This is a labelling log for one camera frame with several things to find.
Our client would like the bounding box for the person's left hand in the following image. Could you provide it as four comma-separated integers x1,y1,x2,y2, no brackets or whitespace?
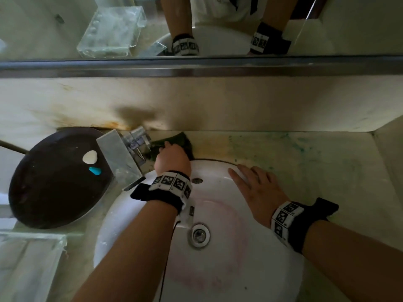
154,141,193,177

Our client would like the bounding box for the person's right hand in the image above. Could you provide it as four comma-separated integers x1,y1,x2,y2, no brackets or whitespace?
228,164,290,229

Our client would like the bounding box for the green scouring pad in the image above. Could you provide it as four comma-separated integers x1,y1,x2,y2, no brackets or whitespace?
150,132,195,162

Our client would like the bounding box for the clear acrylic tray box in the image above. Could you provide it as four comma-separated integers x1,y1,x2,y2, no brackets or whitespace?
0,229,68,302

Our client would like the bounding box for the person's left forearm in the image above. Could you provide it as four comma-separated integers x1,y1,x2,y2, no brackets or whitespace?
72,200,178,302

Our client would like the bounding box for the white round sink basin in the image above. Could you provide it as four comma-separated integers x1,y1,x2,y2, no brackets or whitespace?
93,159,305,302

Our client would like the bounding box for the black left wristband with markers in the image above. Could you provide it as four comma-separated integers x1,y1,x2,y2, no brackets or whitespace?
130,170,193,215

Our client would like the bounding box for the black wristband with markers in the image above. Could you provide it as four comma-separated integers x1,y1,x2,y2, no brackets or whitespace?
271,198,340,254
130,170,193,215

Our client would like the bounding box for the black right wristband with markers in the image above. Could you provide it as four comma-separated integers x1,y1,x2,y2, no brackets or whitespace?
271,198,340,254

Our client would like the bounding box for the chrome faucet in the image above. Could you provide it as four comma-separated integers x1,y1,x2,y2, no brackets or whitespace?
96,126,152,192

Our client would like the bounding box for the dark round tray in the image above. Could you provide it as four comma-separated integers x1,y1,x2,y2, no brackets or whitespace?
8,127,115,230

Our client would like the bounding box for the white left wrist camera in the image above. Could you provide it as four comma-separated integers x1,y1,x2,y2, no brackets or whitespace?
179,198,196,229

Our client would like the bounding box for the black left camera cable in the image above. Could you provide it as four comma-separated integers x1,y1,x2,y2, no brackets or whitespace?
159,220,178,302

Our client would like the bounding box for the metal framed wall mirror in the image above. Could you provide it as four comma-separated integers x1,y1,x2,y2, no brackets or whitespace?
0,0,403,79

